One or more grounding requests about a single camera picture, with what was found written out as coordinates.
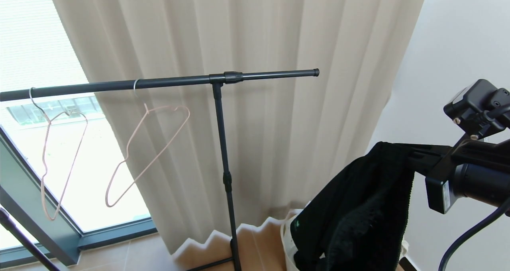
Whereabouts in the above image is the black cable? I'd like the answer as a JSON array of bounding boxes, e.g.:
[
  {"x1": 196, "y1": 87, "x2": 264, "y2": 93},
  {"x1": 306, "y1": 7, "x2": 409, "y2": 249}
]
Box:
[{"x1": 438, "y1": 199, "x2": 510, "y2": 271}]

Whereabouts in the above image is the pink clothes hanger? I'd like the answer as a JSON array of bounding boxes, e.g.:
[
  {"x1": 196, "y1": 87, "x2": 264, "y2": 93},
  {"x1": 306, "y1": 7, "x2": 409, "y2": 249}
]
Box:
[
  {"x1": 105, "y1": 79, "x2": 191, "y2": 208},
  {"x1": 29, "y1": 87, "x2": 88, "y2": 221}
]

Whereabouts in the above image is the white laundry basket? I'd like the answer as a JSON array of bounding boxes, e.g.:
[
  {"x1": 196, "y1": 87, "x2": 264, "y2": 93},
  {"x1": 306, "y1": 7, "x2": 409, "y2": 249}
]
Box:
[{"x1": 280, "y1": 209, "x2": 411, "y2": 271}]

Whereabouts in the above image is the window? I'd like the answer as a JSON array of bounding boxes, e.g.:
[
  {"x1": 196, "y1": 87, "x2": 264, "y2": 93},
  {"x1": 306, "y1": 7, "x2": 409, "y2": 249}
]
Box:
[{"x1": 0, "y1": 0, "x2": 158, "y2": 269}]

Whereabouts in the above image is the beige curtain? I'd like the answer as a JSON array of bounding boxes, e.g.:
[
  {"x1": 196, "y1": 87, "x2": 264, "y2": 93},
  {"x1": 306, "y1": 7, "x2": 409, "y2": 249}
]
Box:
[{"x1": 46, "y1": 0, "x2": 430, "y2": 256}]

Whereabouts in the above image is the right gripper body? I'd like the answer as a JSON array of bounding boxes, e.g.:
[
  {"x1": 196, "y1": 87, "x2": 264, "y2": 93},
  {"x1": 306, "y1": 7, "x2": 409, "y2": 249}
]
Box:
[{"x1": 425, "y1": 141, "x2": 510, "y2": 215}]

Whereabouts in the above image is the black clothes rack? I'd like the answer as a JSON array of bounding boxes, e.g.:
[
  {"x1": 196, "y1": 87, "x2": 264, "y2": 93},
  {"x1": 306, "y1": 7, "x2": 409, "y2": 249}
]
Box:
[{"x1": 0, "y1": 69, "x2": 320, "y2": 271}]

